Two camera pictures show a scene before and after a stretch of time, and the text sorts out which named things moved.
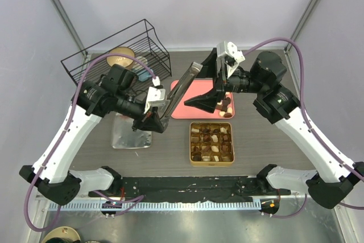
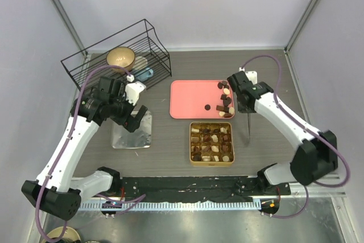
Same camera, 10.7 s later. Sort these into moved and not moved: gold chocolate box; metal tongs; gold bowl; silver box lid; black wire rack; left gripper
Moved: left gripper; metal tongs
Not moved: silver box lid; black wire rack; gold chocolate box; gold bowl
